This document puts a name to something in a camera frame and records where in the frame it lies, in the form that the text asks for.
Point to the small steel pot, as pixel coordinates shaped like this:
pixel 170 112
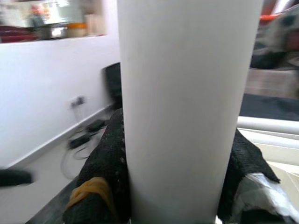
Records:
pixel 52 31

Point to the shiny black bag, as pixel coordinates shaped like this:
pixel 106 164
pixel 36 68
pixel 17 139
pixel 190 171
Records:
pixel 273 39

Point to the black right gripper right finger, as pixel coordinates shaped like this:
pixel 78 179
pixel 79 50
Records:
pixel 245 168

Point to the black power strip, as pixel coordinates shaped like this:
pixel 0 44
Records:
pixel 79 141

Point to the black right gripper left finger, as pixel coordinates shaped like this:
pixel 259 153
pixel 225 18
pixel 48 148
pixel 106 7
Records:
pixel 102 163

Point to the dark red pot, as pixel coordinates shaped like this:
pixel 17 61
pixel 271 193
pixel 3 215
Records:
pixel 14 33

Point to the beige tub orange lid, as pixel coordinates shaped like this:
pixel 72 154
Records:
pixel 76 29

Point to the yellow rubber band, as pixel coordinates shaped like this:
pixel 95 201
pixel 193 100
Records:
pixel 86 187

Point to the white plastic children table top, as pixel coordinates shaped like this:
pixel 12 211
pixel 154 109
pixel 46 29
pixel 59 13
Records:
pixel 280 151

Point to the beige cloth covered table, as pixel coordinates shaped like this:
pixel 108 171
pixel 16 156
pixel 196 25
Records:
pixel 271 82

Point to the white wall socket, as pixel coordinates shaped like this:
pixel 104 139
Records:
pixel 78 100

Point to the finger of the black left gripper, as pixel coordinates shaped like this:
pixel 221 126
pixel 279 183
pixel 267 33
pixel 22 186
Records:
pixel 14 177

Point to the orange plastic bin lid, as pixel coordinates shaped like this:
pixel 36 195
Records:
pixel 268 16

